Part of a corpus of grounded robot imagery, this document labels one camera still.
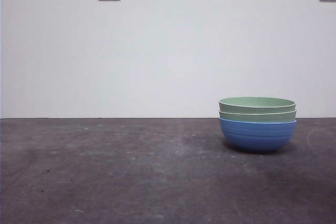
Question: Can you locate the green ribbed bowl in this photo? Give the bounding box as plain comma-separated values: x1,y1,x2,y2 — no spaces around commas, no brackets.
218,110,297,124
218,97,297,113

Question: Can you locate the blue ribbed bowl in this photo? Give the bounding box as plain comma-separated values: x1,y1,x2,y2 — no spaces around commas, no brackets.
219,118,298,153

